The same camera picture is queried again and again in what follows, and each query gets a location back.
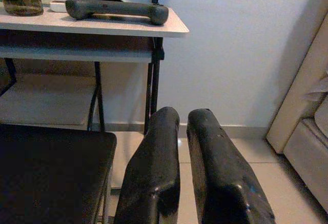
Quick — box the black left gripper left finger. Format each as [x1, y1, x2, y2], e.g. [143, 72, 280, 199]
[114, 106, 181, 224]

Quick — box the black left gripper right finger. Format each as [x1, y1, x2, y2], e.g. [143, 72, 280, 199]
[186, 108, 276, 224]

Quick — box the black chair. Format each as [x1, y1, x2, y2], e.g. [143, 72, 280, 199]
[0, 123, 117, 224]

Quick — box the grey bar-shaped device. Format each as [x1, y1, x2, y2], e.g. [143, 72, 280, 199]
[65, 0, 170, 26]

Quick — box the white small box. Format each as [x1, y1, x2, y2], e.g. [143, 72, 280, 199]
[48, 0, 69, 12]

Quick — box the beige upholstered bed frame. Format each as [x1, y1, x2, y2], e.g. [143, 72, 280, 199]
[266, 11, 328, 211]

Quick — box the white desk black frame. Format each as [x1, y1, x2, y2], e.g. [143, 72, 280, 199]
[0, 2, 190, 135]

